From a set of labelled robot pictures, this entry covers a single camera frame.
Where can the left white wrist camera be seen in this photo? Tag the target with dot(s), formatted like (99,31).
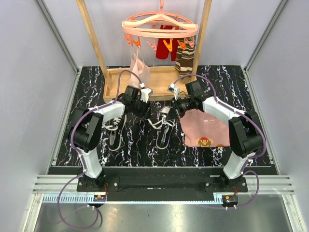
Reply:
(145,93)

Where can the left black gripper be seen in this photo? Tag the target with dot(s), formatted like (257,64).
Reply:
(144,113)

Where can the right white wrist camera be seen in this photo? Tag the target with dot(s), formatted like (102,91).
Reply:
(175,90)

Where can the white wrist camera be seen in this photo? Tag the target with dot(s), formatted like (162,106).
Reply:
(175,90)
(145,93)

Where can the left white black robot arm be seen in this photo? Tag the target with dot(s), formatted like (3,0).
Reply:
(86,125)

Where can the pink round clip hanger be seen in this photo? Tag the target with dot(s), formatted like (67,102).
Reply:
(158,25)

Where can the right small connector box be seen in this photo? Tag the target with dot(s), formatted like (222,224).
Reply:
(230,200)

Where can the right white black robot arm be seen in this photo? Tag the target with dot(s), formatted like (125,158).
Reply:
(246,137)

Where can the pink mario t-shirt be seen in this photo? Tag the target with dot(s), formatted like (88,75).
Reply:
(204,130)

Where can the brown striped sock pair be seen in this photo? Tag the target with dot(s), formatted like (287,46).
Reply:
(184,58)

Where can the left small connector box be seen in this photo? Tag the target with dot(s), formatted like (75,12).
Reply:
(100,198)

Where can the small connector box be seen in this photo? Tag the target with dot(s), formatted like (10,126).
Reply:
(230,200)
(100,198)

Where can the red sock pair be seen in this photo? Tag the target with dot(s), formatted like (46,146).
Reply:
(162,52)

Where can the wooden drying rack frame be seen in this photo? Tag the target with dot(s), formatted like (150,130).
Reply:
(160,76)

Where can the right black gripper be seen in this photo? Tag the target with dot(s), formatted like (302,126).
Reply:
(175,104)

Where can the black sneaker with white laces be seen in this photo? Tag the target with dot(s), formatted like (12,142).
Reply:
(164,128)

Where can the pink bra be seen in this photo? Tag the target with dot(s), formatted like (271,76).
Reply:
(139,67)

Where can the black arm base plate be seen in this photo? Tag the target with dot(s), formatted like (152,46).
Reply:
(162,184)

